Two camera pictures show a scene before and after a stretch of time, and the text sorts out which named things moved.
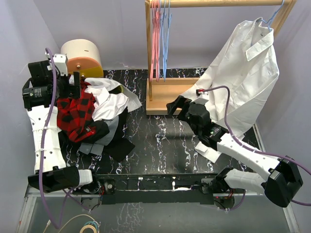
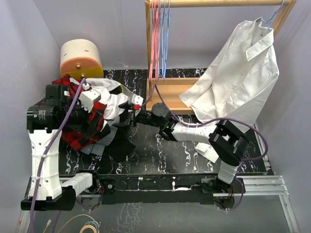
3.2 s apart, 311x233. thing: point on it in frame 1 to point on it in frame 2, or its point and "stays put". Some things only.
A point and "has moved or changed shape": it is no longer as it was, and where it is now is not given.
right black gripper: [180, 102] to [126, 124]
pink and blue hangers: [154, 65] stays put
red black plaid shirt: [74, 115] has moved or changed shape
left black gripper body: [65, 90] to [77, 118]
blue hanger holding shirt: [269, 20] stays put
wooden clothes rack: [160, 91] stays put
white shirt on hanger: [234, 86] stays put
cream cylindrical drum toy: [83, 56] stays put
